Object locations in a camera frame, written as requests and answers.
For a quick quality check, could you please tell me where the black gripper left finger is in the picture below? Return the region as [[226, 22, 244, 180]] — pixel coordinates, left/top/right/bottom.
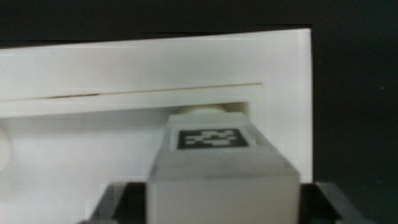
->
[[78, 182, 148, 224]]

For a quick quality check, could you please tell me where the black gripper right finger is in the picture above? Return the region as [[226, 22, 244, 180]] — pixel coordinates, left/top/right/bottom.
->
[[299, 182, 359, 224]]

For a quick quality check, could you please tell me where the white table leg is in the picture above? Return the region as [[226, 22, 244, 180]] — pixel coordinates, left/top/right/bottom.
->
[[146, 106, 301, 224]]

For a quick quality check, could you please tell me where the white square table top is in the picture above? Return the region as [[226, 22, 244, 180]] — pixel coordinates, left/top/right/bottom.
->
[[0, 83, 261, 224]]

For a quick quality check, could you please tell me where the white U-shaped fence frame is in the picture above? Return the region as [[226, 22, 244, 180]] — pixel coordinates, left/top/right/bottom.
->
[[0, 29, 313, 182]]

